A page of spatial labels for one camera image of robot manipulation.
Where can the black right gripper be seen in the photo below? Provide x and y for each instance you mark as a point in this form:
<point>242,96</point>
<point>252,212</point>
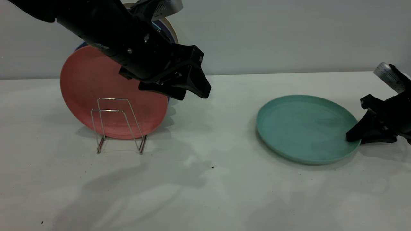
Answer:
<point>398,115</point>

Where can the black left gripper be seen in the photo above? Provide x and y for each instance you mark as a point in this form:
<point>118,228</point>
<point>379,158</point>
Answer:
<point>154,54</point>

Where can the green round plate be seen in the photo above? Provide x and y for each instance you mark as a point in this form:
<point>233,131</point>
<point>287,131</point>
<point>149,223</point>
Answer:
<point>298,128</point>

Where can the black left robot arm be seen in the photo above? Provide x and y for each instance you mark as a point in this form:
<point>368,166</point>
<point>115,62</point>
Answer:
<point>90,22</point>

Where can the dark navy plate purple rim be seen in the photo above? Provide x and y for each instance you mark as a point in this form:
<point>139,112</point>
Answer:
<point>169,36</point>

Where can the pink round plate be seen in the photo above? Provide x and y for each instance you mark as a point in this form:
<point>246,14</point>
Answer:
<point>90,83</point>

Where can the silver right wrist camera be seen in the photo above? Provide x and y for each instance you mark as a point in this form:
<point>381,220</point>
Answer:
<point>387,75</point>

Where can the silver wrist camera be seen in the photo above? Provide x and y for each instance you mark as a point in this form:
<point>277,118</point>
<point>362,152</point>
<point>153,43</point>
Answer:
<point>387,75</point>
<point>170,6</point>

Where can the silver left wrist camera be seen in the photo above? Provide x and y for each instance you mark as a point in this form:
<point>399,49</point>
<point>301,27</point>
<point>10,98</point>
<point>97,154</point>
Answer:
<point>170,6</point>

